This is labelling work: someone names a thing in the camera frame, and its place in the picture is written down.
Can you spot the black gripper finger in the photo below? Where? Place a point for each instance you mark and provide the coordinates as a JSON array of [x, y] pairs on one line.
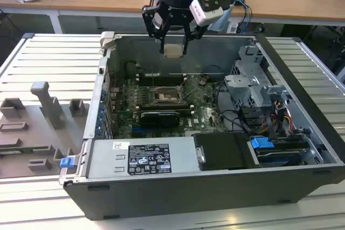
[[194, 32], [153, 22]]

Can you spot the silver square CPU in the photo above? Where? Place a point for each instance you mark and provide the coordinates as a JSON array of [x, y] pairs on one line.
[[173, 51]]

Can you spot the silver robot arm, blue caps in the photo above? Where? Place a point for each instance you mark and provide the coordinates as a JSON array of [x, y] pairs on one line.
[[221, 22]]

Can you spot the black RAM slot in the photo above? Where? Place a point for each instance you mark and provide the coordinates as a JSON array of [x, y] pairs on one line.
[[161, 76], [183, 104], [161, 81]]

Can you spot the CPU socket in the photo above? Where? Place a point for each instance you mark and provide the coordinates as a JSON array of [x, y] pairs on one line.
[[165, 97]]

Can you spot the grey metal disk bay cage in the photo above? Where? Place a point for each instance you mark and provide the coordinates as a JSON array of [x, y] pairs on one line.
[[242, 84]]

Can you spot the green motherboard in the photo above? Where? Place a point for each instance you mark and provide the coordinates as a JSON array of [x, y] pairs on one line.
[[205, 117]]

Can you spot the black graphics card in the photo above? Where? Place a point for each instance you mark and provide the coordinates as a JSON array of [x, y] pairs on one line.
[[159, 119]]

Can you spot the black plastic shroud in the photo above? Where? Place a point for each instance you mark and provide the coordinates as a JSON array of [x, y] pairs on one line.
[[223, 149]]

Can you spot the hard disk in blue carrier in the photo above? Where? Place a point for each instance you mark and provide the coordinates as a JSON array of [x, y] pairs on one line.
[[261, 142]]

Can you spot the grey-brown parts rack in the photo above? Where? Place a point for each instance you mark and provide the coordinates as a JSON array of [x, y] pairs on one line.
[[48, 111]]

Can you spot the grey power supply with label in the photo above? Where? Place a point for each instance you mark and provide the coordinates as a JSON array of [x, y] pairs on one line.
[[107, 160]]

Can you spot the blue case latch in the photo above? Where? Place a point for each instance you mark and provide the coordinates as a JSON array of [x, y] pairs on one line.
[[67, 162]]

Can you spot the black and grey PC case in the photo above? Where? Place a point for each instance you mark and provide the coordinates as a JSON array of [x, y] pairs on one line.
[[188, 200]]

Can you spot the green RAM stick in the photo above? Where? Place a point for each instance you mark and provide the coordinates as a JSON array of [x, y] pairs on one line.
[[16, 149]]

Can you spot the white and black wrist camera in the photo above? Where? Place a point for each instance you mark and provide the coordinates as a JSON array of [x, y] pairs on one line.
[[206, 6]]

